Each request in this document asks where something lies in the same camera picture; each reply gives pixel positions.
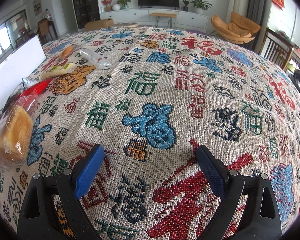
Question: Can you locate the packaged milk toast bread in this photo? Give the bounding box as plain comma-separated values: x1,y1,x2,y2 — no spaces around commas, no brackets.
0,93,38,170

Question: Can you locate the blue white snack bag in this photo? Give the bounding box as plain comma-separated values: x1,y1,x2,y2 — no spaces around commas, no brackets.
21,77,38,90

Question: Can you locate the red snack packet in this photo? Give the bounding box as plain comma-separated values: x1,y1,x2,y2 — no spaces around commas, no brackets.
20,78,52,99

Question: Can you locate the white cardboard box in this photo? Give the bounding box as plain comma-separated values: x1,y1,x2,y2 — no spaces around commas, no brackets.
0,35,46,110

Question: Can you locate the yellow green snack packet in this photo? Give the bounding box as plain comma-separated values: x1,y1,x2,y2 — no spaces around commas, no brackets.
39,62,76,80

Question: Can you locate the patterned woven tablecloth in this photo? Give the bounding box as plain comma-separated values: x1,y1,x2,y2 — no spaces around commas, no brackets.
0,28,300,239

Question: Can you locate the dark wooden chair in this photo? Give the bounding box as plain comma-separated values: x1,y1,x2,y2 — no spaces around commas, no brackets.
259,28,294,71

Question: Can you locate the clear plastic snack pack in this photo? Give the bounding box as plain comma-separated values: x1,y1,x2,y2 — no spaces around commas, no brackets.
79,48,112,69

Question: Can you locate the orange sausage snack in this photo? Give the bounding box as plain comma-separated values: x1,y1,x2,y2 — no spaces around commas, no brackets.
61,46,73,60

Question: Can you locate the orange lounge chair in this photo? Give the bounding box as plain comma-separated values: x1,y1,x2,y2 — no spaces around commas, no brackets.
211,11,261,44

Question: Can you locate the dining table with chairs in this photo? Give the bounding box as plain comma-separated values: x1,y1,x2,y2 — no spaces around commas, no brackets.
18,18,58,44

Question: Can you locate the white tv cabinet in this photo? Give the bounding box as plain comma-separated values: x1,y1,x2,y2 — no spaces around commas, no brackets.
100,8,210,32

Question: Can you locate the grey curtain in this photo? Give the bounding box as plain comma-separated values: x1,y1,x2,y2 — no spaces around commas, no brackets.
247,0,271,53

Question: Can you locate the brown cardboard box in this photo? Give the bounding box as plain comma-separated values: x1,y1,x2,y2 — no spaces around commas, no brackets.
84,18,114,31

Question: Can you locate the potted green plant right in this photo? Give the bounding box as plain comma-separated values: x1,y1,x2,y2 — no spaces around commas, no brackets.
191,0,213,15

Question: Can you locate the potted green plant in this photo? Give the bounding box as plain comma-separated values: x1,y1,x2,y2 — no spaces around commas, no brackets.
117,0,132,9
191,0,213,15

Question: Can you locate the round wooden cat scratcher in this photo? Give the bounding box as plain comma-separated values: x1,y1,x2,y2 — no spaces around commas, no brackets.
111,22,138,28

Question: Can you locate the wooden bench stool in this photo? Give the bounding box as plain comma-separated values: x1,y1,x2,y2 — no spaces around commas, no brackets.
150,12,178,29

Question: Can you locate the red flower vase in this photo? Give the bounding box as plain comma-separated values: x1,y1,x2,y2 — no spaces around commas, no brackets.
101,0,113,12

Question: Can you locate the dark glass display cabinet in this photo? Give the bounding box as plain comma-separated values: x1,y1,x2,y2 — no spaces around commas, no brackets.
72,0,100,29

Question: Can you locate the potted green plant left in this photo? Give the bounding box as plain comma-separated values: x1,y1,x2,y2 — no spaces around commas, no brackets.
117,0,132,9

